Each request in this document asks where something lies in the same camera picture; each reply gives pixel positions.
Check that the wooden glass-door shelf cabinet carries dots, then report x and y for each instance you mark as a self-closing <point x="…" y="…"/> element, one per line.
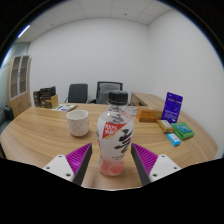
<point x="19" y="86"/>

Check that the orange cardboard box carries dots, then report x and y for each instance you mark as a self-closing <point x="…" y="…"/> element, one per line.
<point x="148" y="114"/>

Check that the small light blue packet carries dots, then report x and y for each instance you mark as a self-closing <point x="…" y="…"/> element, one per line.
<point x="173" y="139"/>

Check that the white paper with round print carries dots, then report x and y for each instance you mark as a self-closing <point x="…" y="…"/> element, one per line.
<point x="132" y="110"/>

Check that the white green printed leaflet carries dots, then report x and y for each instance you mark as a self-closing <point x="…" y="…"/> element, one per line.
<point x="64" y="107"/>

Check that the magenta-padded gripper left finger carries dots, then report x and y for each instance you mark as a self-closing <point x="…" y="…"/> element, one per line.
<point x="60" y="166"/>

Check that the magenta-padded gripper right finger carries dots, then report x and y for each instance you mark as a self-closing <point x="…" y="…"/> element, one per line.
<point x="163" y="165"/>

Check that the dark armchair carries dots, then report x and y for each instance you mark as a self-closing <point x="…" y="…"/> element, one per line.
<point x="6" y="116"/>

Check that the grey mesh office chair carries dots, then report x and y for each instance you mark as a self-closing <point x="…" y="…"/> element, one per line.
<point x="104" y="90"/>

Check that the ceiling light panel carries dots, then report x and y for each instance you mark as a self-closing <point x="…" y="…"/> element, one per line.
<point x="23" y="31"/>

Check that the purple product package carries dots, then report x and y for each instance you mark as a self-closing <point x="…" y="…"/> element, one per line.
<point x="172" y="107"/>

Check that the yellow snack packet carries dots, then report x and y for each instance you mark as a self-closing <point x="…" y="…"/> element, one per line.
<point x="165" y="126"/>

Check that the clear black-capped drink bottle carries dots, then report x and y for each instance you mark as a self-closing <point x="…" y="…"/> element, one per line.
<point x="115" y="133"/>

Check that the white patterned ceramic cup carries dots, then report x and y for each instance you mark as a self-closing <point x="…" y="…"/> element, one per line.
<point x="77" y="123"/>

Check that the brown kraft cardboard box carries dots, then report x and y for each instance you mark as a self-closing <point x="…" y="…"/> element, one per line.
<point x="53" y="101"/>

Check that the black office chair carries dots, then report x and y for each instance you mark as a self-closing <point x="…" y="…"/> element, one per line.
<point x="77" y="92"/>

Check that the wooden side desk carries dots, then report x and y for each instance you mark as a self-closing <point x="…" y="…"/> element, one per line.
<point x="146" y="99"/>

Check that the black cardboard box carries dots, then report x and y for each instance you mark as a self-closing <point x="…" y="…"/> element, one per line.
<point x="46" y="92"/>

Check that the green packet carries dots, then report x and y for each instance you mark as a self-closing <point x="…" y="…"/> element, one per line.
<point x="182" y="130"/>

